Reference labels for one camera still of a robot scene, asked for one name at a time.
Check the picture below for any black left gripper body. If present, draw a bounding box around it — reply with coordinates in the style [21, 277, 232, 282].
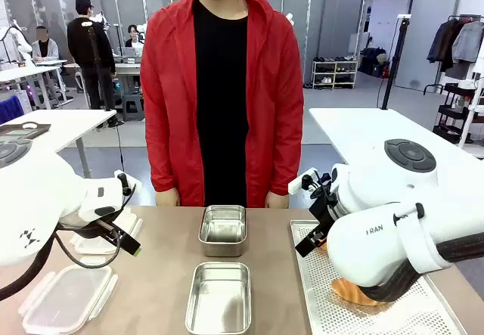
[59, 206, 132, 240]

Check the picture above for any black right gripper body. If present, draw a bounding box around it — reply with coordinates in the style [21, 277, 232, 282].
[309, 182, 339, 238]

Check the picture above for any clear plastic clip lid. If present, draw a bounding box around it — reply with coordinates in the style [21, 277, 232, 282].
[70, 206, 144, 256]
[18, 264, 119, 335]

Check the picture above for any red sleeved right forearm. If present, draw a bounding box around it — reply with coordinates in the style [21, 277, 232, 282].
[147, 134, 182, 194]

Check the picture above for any red sleeved left forearm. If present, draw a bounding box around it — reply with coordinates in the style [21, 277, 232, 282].
[267, 134, 305, 197]

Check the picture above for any deep steel container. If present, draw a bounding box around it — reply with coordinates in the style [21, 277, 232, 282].
[197, 204, 248, 258]

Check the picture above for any shallow steel container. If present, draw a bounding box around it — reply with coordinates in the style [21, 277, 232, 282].
[184, 262, 253, 335]

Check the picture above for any person's left hand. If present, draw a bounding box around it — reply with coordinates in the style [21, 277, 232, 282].
[264, 191, 291, 209]

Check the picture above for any person's right hand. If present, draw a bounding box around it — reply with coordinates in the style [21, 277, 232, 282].
[155, 188, 182, 207]

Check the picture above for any perforated metal baking tray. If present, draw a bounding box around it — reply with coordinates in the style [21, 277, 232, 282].
[290, 219, 468, 335]

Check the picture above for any white table with grey leg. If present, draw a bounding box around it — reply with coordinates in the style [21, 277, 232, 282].
[0, 108, 118, 179]

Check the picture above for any grey step stool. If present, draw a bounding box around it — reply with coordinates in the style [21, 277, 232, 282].
[121, 93, 146, 122]

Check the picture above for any white shoe rack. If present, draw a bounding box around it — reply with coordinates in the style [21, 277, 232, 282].
[311, 58, 360, 91]

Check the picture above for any person in red jacket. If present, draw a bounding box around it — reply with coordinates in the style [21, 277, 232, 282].
[139, 0, 306, 209]

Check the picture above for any dark bags pile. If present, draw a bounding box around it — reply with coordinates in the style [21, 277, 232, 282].
[358, 46, 391, 79]

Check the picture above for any black utility cart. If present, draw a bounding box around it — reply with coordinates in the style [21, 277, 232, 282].
[432, 82, 478, 144]

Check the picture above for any white background desk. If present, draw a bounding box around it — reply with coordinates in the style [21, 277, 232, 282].
[0, 64, 75, 110]

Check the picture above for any standing man in black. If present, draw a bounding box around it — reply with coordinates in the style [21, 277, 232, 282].
[67, 0, 125, 128]

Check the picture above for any seated person in grey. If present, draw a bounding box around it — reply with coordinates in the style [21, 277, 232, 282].
[30, 25, 71, 77]

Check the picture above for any seated person with glasses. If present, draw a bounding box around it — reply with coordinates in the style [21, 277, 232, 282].
[124, 23, 144, 57]

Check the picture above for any clothes rack with jackets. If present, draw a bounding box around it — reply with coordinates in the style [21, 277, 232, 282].
[422, 14, 484, 96]

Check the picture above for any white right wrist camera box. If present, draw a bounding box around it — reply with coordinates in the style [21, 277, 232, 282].
[287, 167, 319, 194]

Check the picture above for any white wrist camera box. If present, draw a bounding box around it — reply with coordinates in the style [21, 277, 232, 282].
[113, 169, 143, 197]
[287, 167, 319, 194]

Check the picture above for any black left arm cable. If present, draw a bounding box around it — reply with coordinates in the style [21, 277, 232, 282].
[0, 228, 123, 302]

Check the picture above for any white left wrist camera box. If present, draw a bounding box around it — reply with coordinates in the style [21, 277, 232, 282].
[113, 169, 143, 197]

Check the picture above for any black sleeved right arm cable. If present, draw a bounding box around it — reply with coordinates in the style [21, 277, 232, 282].
[358, 231, 484, 304]

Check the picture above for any black tripod with cable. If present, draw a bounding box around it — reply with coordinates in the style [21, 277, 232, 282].
[85, 24, 126, 179]

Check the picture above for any black camera stand pole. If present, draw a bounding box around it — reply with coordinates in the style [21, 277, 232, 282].
[380, 14, 412, 110]

